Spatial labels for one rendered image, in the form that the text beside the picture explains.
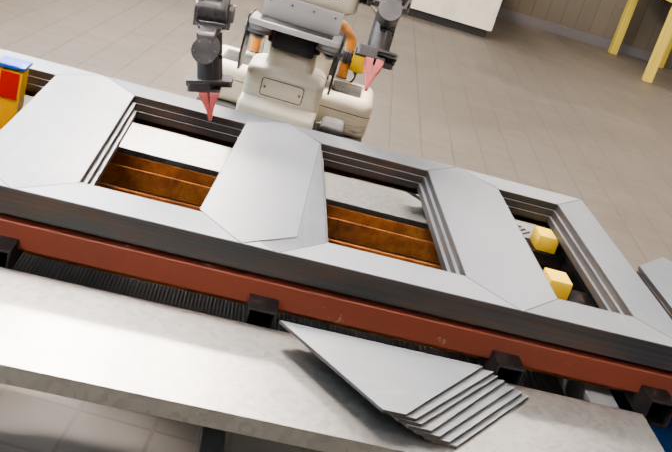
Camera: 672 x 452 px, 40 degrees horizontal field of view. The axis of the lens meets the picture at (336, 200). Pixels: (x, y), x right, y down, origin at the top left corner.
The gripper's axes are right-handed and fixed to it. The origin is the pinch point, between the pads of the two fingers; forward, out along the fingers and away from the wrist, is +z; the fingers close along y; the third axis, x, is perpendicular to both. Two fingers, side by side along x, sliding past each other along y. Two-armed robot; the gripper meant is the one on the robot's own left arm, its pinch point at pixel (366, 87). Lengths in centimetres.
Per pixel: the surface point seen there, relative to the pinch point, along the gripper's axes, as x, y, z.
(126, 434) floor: 25, -34, 99
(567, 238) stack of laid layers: -10, 54, 23
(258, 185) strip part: -38, -16, 34
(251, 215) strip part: -52, -15, 41
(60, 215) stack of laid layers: -65, -45, 51
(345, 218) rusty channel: 1.9, 3.8, 31.9
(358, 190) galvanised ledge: 28.2, 6.4, 21.2
